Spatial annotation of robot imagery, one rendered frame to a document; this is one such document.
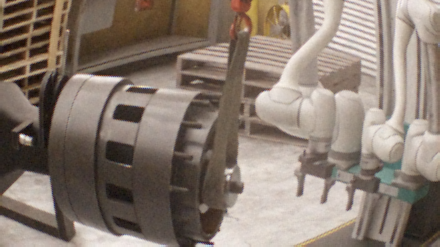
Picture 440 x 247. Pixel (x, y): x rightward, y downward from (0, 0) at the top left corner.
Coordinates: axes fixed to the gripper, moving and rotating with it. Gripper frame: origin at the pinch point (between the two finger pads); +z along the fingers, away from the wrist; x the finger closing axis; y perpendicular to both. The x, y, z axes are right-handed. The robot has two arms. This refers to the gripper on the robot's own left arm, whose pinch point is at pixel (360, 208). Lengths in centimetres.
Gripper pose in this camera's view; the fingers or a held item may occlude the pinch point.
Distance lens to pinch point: 295.7
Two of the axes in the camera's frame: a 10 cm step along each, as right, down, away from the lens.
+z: -0.6, 9.7, 2.5
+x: 6.8, 2.2, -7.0
